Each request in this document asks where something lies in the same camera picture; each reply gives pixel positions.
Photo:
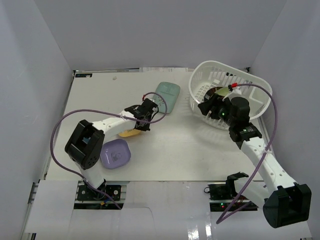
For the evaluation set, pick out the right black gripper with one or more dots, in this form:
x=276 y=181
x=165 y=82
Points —
x=213 y=105

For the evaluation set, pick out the round black rimmed plate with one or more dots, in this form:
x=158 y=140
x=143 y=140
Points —
x=210 y=93

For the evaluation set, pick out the yellow square panda plate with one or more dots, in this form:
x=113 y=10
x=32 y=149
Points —
x=129 y=133

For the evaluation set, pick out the green square panda plate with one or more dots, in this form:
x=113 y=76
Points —
x=222 y=91

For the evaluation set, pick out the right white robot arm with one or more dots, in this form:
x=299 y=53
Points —
x=283 y=201

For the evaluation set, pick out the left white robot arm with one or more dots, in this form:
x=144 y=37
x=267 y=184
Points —
x=86 y=156

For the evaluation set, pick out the white plastic basket bin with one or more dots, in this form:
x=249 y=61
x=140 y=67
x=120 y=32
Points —
x=210 y=74

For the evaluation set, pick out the teal rectangular plate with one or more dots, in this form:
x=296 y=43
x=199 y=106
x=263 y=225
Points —
x=170 y=92

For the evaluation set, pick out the papers at table back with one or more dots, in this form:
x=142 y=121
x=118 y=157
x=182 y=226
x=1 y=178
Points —
x=165 y=69

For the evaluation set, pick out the purple square panda plate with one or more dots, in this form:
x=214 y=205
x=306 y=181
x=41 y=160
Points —
x=115 y=154

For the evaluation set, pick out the dark blue leaf dish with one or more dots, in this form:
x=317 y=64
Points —
x=86 y=139

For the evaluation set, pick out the black label sticker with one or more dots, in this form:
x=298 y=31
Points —
x=83 y=75

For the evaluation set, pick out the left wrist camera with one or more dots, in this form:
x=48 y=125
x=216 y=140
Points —
x=149 y=104

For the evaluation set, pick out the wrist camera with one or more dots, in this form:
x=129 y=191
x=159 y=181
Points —
x=234 y=90
x=149 y=104

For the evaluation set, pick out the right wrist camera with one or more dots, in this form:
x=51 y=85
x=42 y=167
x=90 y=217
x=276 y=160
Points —
x=234 y=90

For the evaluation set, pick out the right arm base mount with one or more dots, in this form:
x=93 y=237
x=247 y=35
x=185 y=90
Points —
x=222 y=194

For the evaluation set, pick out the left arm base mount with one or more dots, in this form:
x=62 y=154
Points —
x=89 y=199

